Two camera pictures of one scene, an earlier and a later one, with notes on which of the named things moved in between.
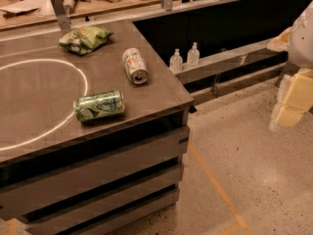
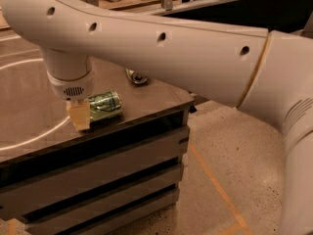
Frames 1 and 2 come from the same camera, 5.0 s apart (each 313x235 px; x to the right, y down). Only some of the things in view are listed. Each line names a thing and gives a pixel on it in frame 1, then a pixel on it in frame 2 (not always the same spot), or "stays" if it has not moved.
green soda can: (100, 106) stays
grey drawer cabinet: (101, 182) stays
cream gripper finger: (297, 99) → (74, 92)
